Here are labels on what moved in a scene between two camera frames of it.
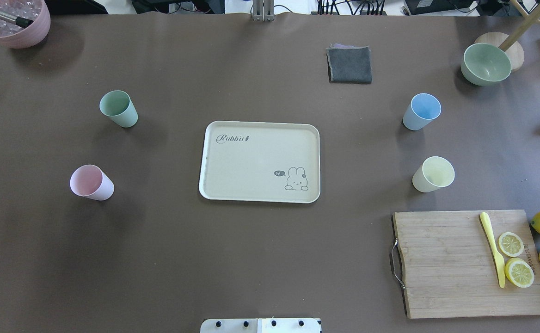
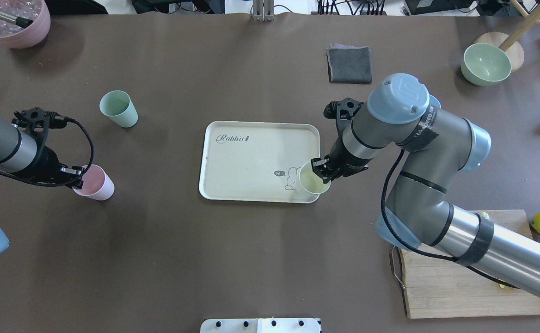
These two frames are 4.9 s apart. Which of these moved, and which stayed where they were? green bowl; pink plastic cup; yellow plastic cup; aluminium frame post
Moved: yellow plastic cup
Stayed: green bowl; aluminium frame post; pink plastic cup
